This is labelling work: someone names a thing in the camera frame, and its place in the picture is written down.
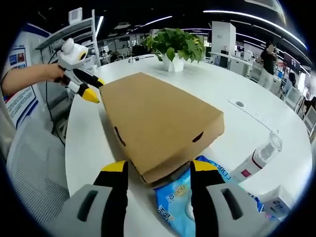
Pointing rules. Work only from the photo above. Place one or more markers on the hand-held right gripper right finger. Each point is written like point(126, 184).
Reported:
point(207, 197)

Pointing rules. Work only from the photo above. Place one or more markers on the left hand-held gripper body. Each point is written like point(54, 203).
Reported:
point(72, 55)

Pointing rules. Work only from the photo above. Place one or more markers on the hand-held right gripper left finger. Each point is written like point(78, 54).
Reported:
point(111, 197)

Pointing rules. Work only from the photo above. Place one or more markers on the light blue soft wipes pack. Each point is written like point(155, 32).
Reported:
point(172, 205)

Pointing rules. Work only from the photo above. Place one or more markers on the white pump bottle clear cap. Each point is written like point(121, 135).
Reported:
point(247, 170)

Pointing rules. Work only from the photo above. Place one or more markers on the small white printed box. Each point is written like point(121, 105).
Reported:
point(276, 202)

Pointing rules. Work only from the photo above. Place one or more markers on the brown cardboard shoe box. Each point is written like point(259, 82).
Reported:
point(153, 118)

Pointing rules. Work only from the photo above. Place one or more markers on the small white table item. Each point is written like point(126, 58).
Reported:
point(133, 59)

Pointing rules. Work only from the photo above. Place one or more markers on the person's left hand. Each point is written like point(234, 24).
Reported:
point(53, 72)

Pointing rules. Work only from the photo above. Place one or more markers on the metal shelf rack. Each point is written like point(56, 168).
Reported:
point(93, 37)

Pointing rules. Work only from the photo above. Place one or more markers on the grey mesh office chair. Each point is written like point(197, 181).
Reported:
point(34, 168)

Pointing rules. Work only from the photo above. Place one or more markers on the green potted plant white pot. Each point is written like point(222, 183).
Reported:
point(175, 47)

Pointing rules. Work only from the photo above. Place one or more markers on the white table socket panel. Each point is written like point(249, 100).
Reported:
point(239, 103)

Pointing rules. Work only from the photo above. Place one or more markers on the white office chair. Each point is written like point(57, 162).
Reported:
point(293, 97)

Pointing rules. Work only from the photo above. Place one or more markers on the ceiling light strip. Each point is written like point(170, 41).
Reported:
point(254, 18)

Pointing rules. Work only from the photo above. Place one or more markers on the blue white wall poster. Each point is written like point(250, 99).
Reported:
point(22, 103)

